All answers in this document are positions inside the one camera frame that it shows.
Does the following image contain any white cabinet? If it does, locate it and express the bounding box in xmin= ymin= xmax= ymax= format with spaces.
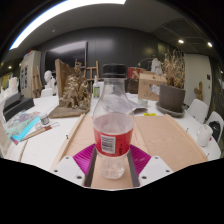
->
xmin=19 ymin=49 xmax=42 ymax=98

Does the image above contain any small bottle green label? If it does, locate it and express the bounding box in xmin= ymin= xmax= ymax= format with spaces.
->
xmin=92 ymin=75 xmax=101 ymax=99

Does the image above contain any black wall screen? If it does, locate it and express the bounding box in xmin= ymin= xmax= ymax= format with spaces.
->
xmin=44 ymin=40 xmax=88 ymax=72

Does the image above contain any dark pot with dried plant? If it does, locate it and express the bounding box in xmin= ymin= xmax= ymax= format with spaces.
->
xmin=159 ymin=49 xmax=187 ymax=113

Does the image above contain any wooden human figure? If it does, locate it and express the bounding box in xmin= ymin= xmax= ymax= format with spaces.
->
xmin=194 ymin=81 xmax=204 ymax=101

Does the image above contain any cardboard box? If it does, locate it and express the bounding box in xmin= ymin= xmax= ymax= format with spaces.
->
xmin=137 ymin=72 xmax=167 ymax=102

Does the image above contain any small white cup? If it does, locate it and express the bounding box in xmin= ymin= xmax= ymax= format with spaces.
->
xmin=138 ymin=98 xmax=149 ymax=108

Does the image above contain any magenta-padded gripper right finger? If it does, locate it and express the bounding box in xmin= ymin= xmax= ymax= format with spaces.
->
xmin=127 ymin=143 xmax=174 ymax=188

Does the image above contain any wooden paintbrush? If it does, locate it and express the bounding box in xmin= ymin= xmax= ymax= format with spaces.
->
xmin=21 ymin=121 xmax=60 ymax=142

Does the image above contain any white mug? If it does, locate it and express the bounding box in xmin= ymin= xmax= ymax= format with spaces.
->
xmin=196 ymin=123 xmax=214 ymax=148

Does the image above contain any clear plastic bottle red label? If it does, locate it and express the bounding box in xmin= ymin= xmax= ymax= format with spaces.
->
xmin=92 ymin=63 xmax=135 ymax=180

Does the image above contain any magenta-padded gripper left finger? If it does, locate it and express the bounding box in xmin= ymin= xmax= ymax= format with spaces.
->
xmin=52 ymin=143 xmax=99 ymax=188

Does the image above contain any wooden easel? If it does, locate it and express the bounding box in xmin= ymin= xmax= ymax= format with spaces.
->
xmin=83 ymin=60 xmax=101 ymax=93

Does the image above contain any grey plant saucer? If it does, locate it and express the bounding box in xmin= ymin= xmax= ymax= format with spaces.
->
xmin=154 ymin=101 xmax=186 ymax=118

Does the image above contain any small paint jar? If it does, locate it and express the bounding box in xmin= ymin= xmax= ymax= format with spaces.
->
xmin=39 ymin=112 xmax=50 ymax=126

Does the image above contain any long ceiling strip light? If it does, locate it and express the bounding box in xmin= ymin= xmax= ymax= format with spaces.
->
xmin=9 ymin=0 xmax=127 ymax=51

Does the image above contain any teal book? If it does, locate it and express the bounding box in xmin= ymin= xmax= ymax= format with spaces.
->
xmin=5 ymin=111 xmax=41 ymax=145

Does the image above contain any golden carved sculpture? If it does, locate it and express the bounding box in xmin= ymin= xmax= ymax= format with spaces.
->
xmin=59 ymin=63 xmax=92 ymax=110

